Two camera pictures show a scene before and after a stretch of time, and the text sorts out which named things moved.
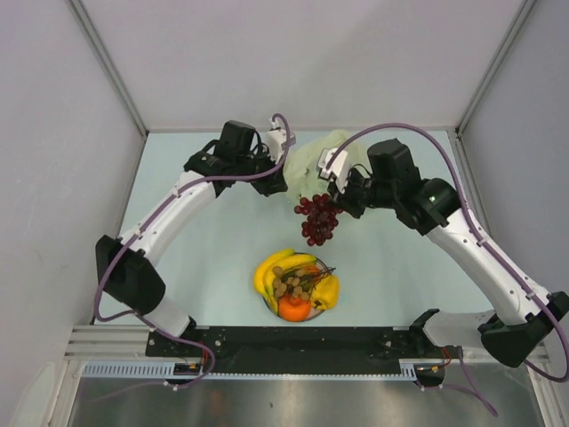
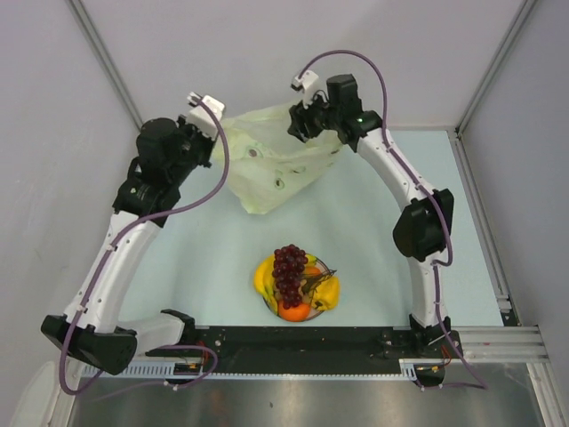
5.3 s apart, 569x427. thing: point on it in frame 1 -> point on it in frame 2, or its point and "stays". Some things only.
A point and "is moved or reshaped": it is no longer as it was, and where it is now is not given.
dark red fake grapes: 321,221 -> 289,263
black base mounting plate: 266,350 stays
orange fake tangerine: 293,309 stays
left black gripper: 274,183 -> 185,127
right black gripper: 342,200 -> 300,116
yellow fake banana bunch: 284,259 stays
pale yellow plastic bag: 302,176 is moved or reshaped
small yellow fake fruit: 325,294 stays
